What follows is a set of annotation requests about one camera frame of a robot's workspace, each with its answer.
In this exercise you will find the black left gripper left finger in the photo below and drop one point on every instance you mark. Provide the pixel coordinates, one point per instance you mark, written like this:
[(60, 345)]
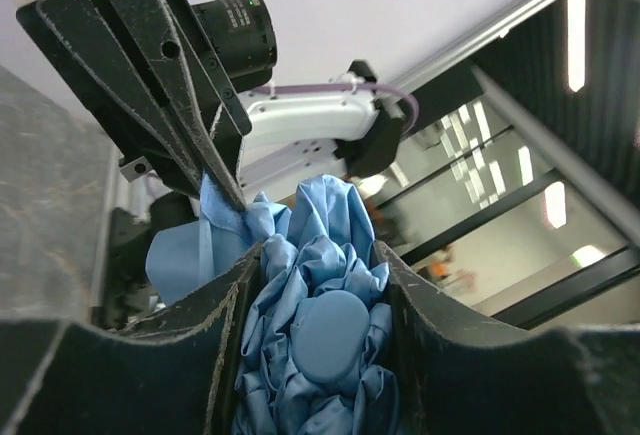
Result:
[(170, 373)]

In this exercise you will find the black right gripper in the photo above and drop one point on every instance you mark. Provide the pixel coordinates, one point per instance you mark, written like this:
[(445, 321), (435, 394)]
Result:
[(200, 80)]

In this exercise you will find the light blue folding umbrella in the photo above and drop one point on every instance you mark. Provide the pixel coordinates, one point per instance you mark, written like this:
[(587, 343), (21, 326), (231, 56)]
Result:
[(314, 337)]

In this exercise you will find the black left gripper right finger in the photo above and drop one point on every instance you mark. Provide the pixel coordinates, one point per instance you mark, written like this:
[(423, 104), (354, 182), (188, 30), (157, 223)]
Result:
[(461, 372)]

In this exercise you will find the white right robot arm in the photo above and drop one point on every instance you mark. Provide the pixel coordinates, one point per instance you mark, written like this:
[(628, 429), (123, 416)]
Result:
[(282, 130)]

